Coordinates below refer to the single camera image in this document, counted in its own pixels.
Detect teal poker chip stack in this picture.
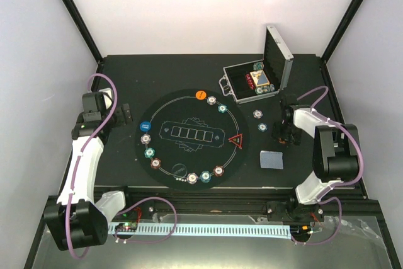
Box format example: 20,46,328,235
258,123,268,132

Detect blue small blind button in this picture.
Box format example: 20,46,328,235
139,121,152,132

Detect blue playing card deck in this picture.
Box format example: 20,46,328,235
259,151,283,169

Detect white purple chip stack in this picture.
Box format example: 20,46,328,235
253,110,263,119

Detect white chip mat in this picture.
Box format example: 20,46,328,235
207,96,217,105
140,134,151,145
186,173,198,185

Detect teal chip mat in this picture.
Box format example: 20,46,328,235
144,147,156,159
200,171,212,183
217,105,227,113

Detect red triangular dealer marker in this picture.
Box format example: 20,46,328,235
228,134,243,149

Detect brown chip mat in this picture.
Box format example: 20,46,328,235
213,166,224,177
150,158,161,169

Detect teal chip mat top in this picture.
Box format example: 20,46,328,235
217,105,227,113

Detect brown chip mat bottom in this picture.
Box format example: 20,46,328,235
213,166,224,177

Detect white chip mat top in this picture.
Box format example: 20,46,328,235
207,96,217,105

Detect orange big blind button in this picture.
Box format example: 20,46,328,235
195,90,207,100

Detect teal chip mat bottom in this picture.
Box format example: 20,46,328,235
200,171,212,183

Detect white chip mat bottom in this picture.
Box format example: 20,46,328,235
186,173,198,185

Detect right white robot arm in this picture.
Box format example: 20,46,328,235
272,94,363,222

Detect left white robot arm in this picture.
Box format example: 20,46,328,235
43,88,135,251

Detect teal chips case front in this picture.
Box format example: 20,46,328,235
255,84,275,94

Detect teal chips case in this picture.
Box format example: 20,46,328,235
253,62,264,71
255,84,275,94

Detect red dice in case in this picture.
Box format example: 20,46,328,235
245,74,255,89

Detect boxed card deck in case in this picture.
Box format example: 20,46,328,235
250,70,270,87

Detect aluminium poker chip case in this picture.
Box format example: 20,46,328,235
219,24,294,104

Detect teal chips case back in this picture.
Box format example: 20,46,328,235
253,62,264,71

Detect round black poker mat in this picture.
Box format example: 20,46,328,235
135,88,250,191

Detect small circuit board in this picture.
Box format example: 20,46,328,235
115,222,138,232

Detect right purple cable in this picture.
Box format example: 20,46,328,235
291,85,366,246

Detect light blue cable duct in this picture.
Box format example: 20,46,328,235
108,222,291,239

